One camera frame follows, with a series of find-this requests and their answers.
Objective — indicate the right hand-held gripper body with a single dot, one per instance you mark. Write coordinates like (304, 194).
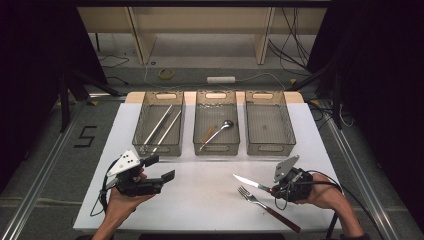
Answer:
(295, 186)

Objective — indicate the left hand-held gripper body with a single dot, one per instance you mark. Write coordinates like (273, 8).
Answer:
(125, 165)

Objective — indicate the grey transparent plastic bin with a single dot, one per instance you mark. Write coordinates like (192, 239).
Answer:
(220, 113)
(268, 126)
(156, 140)

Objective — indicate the metal chopstick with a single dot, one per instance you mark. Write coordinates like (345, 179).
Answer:
(157, 126)
(160, 129)

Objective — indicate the amber plastic spoon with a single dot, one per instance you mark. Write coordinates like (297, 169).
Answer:
(210, 131)

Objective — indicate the metal spoon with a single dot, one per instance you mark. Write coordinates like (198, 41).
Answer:
(227, 124)

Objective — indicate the person's right hand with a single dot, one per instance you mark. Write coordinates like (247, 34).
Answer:
(325, 195)

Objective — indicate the person's left hand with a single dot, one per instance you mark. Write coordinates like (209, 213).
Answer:
(121, 206)

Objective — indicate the yellow tape roll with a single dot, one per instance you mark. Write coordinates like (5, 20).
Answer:
(160, 74)

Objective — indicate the black metal stand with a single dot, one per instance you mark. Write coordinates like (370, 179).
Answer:
(64, 100)
(337, 100)

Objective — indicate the white power strip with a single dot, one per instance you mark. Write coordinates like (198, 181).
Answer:
(221, 80)

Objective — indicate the dark curtain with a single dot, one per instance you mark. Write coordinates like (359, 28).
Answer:
(383, 83)
(33, 66)

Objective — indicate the light wooden shelf unit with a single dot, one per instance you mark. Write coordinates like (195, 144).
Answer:
(200, 20)

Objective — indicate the metal floor rail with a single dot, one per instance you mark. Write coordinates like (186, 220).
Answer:
(360, 160)
(43, 173)

